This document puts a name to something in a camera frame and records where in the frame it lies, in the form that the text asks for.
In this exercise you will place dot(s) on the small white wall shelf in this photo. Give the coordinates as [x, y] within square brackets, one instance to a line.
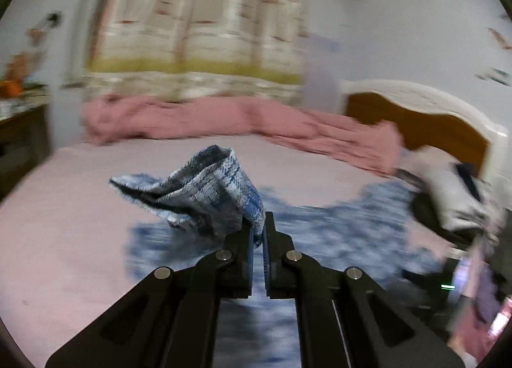
[496, 76]

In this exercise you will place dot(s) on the brown paper bag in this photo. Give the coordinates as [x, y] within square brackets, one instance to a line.
[20, 66]

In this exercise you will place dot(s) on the dark wooden side table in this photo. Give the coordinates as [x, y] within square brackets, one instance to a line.
[24, 132]

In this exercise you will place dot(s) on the blue plaid shirt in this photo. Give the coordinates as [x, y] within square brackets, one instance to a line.
[208, 188]

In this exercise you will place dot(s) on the tree print curtain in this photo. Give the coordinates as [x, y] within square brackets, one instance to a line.
[200, 12]

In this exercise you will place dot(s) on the white framed window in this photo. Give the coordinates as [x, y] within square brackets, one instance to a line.
[80, 32]

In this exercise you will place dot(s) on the pink checked quilt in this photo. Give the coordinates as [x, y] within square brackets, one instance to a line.
[200, 116]

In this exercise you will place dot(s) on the orange plush toy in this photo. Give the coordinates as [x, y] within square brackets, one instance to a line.
[10, 88]

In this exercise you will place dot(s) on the bed with pink sheet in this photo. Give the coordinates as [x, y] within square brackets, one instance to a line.
[60, 232]

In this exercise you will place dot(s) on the white and brown headboard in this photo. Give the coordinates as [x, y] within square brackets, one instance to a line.
[400, 112]

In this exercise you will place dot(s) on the black garment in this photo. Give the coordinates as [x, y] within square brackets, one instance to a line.
[424, 210]

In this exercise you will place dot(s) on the wall lamp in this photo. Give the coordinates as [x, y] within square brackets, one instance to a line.
[50, 19]

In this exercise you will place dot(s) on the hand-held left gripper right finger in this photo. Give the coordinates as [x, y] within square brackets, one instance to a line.
[266, 256]

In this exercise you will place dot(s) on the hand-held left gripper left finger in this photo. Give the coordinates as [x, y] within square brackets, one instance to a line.
[250, 250]

